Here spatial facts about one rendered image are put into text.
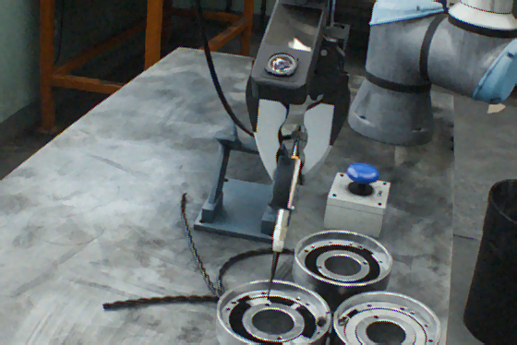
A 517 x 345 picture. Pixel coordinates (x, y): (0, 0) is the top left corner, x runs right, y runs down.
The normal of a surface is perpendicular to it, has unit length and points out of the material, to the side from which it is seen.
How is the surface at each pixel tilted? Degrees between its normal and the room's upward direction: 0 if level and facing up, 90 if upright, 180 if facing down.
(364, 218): 90
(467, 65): 92
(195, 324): 0
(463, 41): 92
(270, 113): 90
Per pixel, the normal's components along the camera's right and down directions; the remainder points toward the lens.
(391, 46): -0.64, 0.30
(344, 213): -0.26, 0.41
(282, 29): -0.05, -0.55
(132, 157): 0.08, -0.89
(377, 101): -0.59, 0.01
